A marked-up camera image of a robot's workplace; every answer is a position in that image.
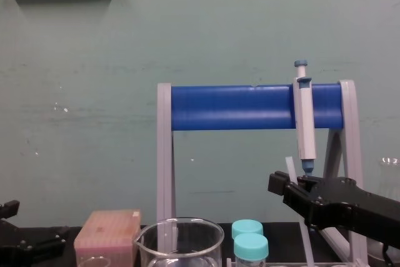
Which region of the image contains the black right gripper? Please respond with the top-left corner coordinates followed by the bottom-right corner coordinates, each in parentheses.
top-left (267, 170), bottom-right (400, 248)

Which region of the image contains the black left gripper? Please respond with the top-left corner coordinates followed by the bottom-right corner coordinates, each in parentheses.
top-left (0, 199), bottom-right (71, 267)

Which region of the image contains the teal capped sample vial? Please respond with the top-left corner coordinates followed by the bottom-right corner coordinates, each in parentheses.
top-left (231, 219), bottom-right (264, 240)
top-left (233, 233), bottom-right (270, 267)

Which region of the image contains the white and blue pipette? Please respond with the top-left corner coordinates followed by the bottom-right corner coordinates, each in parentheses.
top-left (292, 59), bottom-right (318, 176)

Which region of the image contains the pink pipette tip box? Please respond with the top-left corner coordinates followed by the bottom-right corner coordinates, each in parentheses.
top-left (74, 209), bottom-right (143, 267)

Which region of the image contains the clear glass conical flask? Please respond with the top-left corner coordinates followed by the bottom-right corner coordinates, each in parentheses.
top-left (366, 156), bottom-right (400, 267)

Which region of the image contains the grey and blue pipette stand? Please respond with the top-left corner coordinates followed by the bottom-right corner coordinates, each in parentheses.
top-left (156, 79), bottom-right (368, 267)

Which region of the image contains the large clear glass beaker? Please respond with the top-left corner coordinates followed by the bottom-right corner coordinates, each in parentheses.
top-left (133, 216), bottom-right (226, 267)

